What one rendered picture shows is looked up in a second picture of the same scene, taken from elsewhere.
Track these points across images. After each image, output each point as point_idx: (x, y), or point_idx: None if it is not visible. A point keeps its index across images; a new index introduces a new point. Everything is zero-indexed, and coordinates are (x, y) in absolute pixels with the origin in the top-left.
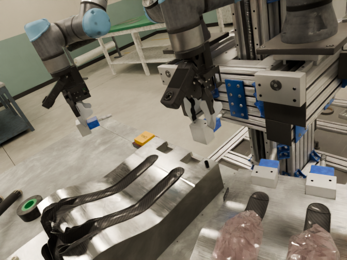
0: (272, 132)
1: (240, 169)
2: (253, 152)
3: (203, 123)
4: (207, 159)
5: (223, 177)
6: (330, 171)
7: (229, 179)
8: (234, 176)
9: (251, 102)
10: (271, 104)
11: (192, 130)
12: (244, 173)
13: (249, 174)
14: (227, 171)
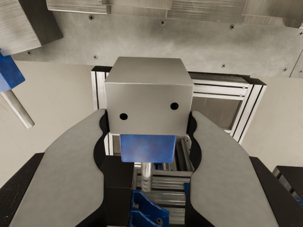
0: (123, 167)
1: (36, 44)
2: (187, 143)
3: (131, 113)
4: (87, 5)
5: (106, 34)
6: None
7: (92, 36)
8: (89, 47)
9: (177, 214)
10: (112, 218)
11: (176, 74)
12: (18, 37)
13: (6, 37)
14: (110, 56)
